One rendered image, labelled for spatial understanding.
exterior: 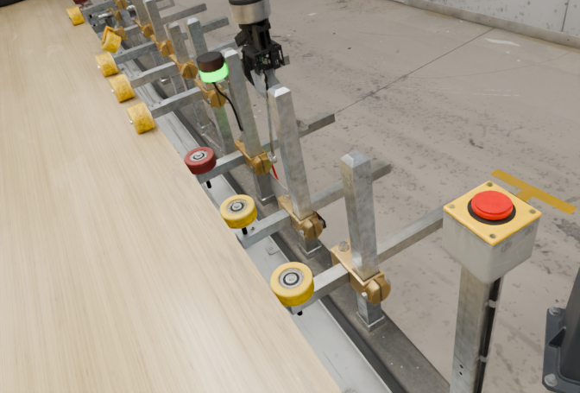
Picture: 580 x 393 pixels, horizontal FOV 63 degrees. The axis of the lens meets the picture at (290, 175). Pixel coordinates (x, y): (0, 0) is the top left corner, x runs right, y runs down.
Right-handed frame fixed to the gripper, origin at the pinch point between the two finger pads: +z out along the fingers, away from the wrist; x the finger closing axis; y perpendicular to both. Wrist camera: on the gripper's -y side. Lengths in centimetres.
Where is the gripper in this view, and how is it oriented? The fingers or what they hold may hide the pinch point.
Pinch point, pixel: (265, 92)
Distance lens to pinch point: 124.4
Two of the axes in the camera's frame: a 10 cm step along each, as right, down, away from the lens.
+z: 1.6, 7.8, 6.1
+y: 4.8, 4.7, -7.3
